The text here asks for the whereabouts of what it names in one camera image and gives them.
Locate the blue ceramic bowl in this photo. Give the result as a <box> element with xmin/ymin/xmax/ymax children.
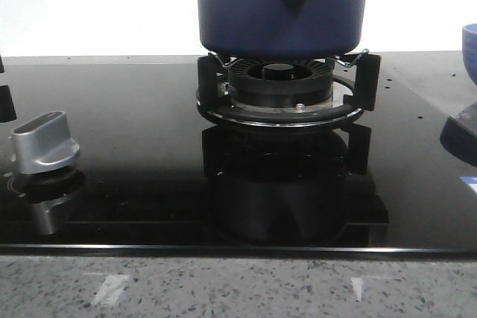
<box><xmin>462</xmin><ymin>23</ymin><xmax>477</xmax><ymax>83</ymax></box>

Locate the blue cooking pot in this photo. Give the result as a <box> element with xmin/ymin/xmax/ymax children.
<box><xmin>198</xmin><ymin>0</ymin><xmax>365</xmax><ymax>60</ymax></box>

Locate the black pot support grate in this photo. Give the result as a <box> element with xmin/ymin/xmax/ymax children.
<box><xmin>197</xmin><ymin>51</ymin><xmax>381</xmax><ymax>128</ymax></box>

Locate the black gas burner head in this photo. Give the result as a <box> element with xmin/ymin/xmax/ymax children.
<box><xmin>228</xmin><ymin>59</ymin><xmax>332</xmax><ymax>108</ymax></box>

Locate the black glass cooktop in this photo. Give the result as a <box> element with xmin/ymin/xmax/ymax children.
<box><xmin>1</xmin><ymin>51</ymin><xmax>476</xmax><ymax>259</ymax></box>

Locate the silver stove knob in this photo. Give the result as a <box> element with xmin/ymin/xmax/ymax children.
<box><xmin>10</xmin><ymin>111</ymin><xmax>80</xmax><ymax>175</ymax></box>

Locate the blue white label sticker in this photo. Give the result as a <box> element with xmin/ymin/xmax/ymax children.
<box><xmin>460</xmin><ymin>176</ymin><xmax>477</xmax><ymax>194</ymax></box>

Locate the wire pot reducer ring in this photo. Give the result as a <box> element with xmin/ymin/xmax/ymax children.
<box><xmin>208</xmin><ymin>48</ymin><xmax>370</xmax><ymax>71</ymax></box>

